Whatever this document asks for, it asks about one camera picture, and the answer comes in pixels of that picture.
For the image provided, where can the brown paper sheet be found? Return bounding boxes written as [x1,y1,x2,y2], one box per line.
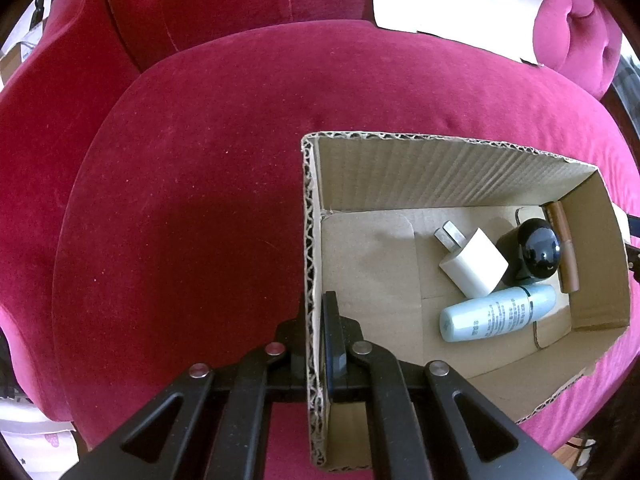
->
[372,0,544,65]

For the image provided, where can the red velvet sofa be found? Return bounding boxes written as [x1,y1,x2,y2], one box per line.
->
[1,0,639,458]

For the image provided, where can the black round jar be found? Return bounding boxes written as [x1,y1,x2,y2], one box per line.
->
[496,218,561,286]

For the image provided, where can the light blue lotion bottle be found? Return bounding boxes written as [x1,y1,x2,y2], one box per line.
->
[439,284,556,342]

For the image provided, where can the cardboard box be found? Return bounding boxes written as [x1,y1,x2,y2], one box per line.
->
[302,132,639,471]

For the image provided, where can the grey plaid blanket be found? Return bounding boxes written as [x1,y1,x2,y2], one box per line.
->
[613,56,640,133]

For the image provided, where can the white USB wall charger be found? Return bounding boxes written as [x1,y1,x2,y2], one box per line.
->
[434,221,509,299]

